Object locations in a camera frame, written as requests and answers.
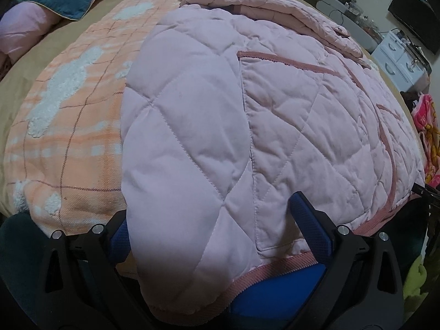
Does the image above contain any pink quilted jacket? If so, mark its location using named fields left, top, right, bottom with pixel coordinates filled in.
left=121, top=0, right=425, bottom=323

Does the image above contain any blue chair seat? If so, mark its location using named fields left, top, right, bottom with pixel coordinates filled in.
left=230, top=264, right=326, bottom=320

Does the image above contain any pink cartoon towel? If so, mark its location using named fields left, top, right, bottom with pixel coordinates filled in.
left=412, top=94, right=440, bottom=189

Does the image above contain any orange plaid fleece blanket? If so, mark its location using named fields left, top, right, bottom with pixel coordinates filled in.
left=4, top=0, right=180, bottom=235

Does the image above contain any white drawer chest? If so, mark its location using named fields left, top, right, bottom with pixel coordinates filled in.
left=372, top=31, right=430, bottom=94

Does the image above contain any black flat television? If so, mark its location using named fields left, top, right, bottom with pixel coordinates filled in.
left=388, top=0, right=439, bottom=54

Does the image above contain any tan bed sheet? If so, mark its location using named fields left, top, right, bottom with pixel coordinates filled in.
left=1, top=0, right=409, bottom=216

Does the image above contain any grey wall shelf unit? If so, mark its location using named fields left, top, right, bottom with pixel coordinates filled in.
left=304, top=0, right=378, bottom=53

